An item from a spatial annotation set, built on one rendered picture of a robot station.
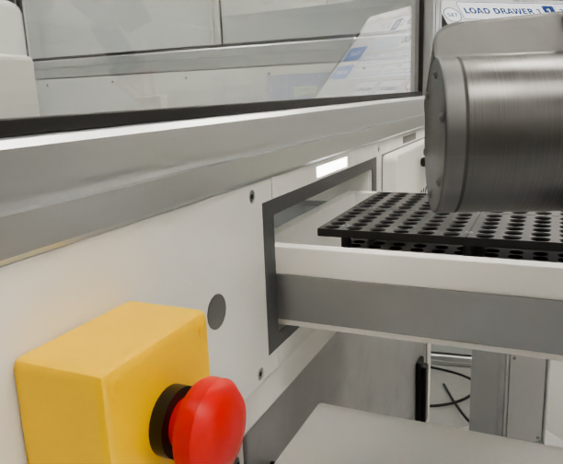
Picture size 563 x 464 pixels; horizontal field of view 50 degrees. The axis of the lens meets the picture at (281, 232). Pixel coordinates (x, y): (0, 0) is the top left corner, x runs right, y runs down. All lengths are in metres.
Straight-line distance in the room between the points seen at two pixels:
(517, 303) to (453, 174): 0.21
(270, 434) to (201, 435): 0.28
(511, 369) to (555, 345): 1.15
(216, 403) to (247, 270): 0.18
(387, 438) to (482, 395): 1.18
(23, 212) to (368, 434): 0.31
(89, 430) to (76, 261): 0.07
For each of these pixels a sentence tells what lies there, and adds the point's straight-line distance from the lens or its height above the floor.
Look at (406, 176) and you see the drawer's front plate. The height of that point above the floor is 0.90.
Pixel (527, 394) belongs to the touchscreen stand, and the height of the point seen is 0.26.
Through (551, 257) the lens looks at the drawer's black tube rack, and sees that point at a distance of 0.51.
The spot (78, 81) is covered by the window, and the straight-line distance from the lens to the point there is 0.30.
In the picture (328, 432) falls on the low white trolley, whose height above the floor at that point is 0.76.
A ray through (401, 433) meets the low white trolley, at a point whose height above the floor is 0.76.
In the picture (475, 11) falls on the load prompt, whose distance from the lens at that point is 1.40.
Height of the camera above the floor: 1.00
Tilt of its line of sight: 13 degrees down
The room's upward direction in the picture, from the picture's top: 2 degrees counter-clockwise
